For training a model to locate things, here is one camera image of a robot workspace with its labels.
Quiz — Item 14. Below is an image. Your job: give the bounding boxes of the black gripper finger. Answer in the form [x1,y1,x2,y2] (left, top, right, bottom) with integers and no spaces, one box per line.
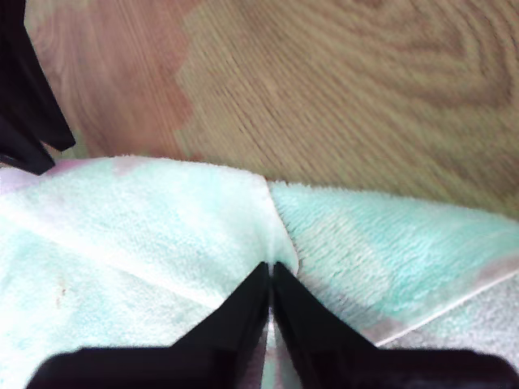
[0,113,56,176]
[172,261,271,389]
[273,261,376,389]
[0,0,77,152]

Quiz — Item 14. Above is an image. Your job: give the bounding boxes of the pale green pink tea towel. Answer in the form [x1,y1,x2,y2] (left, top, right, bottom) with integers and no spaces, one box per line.
[0,156,519,389]

